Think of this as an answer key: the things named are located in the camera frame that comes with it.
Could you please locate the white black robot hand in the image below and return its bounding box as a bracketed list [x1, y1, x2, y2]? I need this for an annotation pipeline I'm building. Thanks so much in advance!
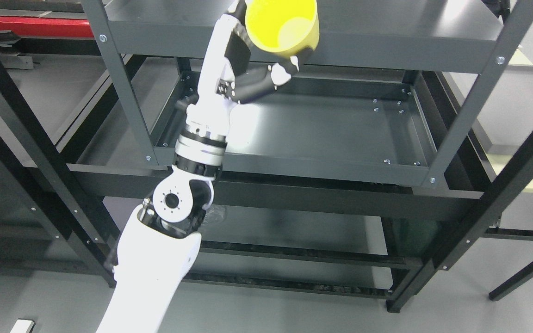
[181, 0, 314, 139]

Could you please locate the yellow plastic cup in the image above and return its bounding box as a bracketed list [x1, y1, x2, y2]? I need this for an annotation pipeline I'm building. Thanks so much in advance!
[245, 0, 320, 57]

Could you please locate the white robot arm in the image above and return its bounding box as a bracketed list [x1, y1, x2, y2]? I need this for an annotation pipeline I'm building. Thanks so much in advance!
[97, 129, 228, 333]

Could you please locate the grey metal shelf unit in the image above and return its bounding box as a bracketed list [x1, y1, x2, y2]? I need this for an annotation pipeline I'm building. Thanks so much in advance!
[82, 0, 533, 187]

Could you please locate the black metal frame rack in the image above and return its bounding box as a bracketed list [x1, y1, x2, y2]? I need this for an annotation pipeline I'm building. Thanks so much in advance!
[0, 61, 533, 313]

